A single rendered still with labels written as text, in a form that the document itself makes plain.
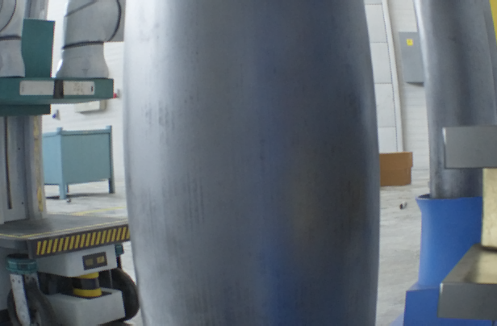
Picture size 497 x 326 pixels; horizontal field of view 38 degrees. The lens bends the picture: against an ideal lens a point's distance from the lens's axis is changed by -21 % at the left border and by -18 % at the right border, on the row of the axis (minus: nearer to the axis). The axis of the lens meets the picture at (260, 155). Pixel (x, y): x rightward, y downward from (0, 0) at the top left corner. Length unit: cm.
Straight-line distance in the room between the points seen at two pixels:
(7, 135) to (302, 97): 173
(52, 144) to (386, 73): 528
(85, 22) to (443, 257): 120
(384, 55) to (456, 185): 979
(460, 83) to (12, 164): 129
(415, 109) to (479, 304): 1120
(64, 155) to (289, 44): 773
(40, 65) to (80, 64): 14
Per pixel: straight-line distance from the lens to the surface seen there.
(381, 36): 1167
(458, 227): 188
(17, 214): 232
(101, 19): 234
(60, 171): 824
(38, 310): 193
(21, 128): 235
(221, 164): 61
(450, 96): 189
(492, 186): 46
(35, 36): 230
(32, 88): 202
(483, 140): 36
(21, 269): 192
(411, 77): 1132
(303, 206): 62
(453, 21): 190
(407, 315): 194
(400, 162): 835
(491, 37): 227
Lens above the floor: 53
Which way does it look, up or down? 1 degrees down
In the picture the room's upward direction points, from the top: 3 degrees counter-clockwise
